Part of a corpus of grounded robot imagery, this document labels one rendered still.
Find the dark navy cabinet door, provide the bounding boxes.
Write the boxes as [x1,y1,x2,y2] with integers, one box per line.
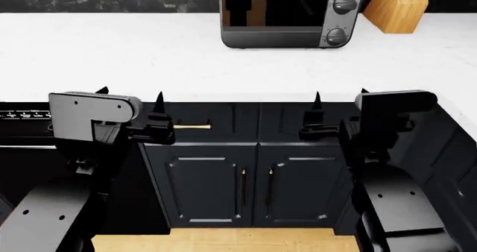
[253,142,353,228]
[142,142,259,228]

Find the grey round oven knob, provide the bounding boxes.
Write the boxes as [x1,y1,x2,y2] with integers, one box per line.
[332,0,359,15]
[325,27,350,46]

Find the silver toaster oven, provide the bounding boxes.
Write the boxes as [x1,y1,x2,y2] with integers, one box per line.
[218,0,369,51]

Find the dark glass toaster oven door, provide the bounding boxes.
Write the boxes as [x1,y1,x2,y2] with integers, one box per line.
[219,0,333,48]

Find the dark navy drawer front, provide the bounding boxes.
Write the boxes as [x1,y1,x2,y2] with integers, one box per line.
[258,101,361,145]
[163,101,260,145]

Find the wooden knife block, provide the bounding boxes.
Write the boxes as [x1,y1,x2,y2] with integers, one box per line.
[362,0,430,35]

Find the black dishwasher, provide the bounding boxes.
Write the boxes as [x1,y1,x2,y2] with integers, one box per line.
[0,101,57,180]

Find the black cabinet door handle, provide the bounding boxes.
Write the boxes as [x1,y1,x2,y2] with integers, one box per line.
[264,167,275,209]
[238,167,248,209]

